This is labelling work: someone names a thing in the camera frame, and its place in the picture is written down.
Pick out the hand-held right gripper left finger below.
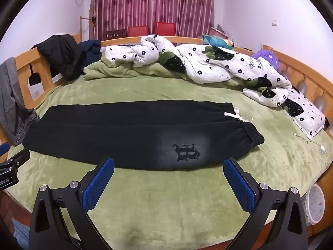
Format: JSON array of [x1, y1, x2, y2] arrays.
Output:
[[29, 156, 115, 250]]

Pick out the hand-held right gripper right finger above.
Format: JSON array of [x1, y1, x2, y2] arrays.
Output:
[[223, 157, 310, 250]]

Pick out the black pants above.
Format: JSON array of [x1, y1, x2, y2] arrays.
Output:
[[22, 99, 265, 171]]

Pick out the white plastic bucket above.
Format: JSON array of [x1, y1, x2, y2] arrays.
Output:
[[304, 184, 326, 226]]

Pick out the white floral pillow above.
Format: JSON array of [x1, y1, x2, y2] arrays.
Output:
[[282, 87, 327, 138]]

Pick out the black jacket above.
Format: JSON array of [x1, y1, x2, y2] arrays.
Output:
[[32, 34, 87, 81]]

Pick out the green fleece blanket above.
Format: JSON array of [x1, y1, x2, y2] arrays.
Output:
[[84, 49, 193, 81]]

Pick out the white floral duvet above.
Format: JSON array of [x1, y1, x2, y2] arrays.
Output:
[[105, 34, 293, 107]]

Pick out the navy garment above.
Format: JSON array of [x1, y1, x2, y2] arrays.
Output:
[[78, 40, 102, 65]]

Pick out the purple plush toy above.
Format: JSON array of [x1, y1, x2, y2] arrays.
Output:
[[253, 49, 280, 72]]

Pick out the wooden coat rack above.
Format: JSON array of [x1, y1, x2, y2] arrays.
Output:
[[79, 16, 97, 42]]

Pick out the teal patterned cushion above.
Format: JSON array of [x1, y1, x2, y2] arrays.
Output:
[[202, 34, 235, 50]]

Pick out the dark wooden chair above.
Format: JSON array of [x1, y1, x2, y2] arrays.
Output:
[[104, 29, 127, 41]]

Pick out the pale cardboard box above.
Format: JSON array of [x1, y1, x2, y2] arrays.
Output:
[[209, 24, 229, 40]]

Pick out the red chair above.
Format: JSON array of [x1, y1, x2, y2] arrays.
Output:
[[155, 22, 176, 36], [127, 26, 149, 36]]

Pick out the maroon patterned curtain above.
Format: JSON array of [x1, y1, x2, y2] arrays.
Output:
[[90, 0, 215, 41]]

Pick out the wooden bed frame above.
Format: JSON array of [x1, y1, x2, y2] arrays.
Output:
[[0, 33, 333, 250]]

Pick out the white charging cable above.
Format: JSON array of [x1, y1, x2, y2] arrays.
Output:
[[293, 133, 326, 154]]

